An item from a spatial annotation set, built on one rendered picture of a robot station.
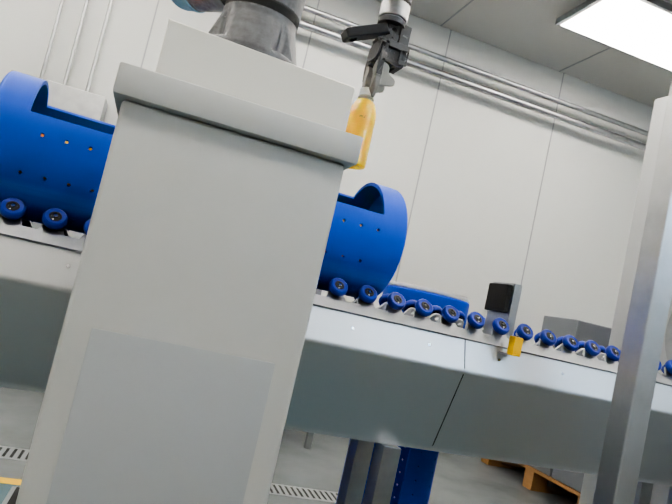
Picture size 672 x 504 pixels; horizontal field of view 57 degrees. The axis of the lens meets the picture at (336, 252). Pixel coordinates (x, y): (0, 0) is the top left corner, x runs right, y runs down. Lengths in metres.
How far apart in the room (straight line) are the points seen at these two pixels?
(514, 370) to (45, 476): 1.12
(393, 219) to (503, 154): 4.24
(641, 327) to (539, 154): 4.35
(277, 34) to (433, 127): 4.42
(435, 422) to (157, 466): 0.88
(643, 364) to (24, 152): 1.35
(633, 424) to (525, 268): 4.17
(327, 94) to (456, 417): 0.94
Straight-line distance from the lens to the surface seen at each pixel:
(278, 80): 0.88
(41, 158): 1.28
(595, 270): 6.10
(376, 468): 1.54
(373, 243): 1.39
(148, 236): 0.80
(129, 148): 0.81
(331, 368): 1.39
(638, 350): 1.56
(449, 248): 5.28
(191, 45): 0.88
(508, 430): 1.69
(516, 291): 1.70
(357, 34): 1.61
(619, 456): 1.57
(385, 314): 1.44
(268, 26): 0.96
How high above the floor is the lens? 0.92
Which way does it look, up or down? 5 degrees up
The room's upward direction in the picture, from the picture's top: 13 degrees clockwise
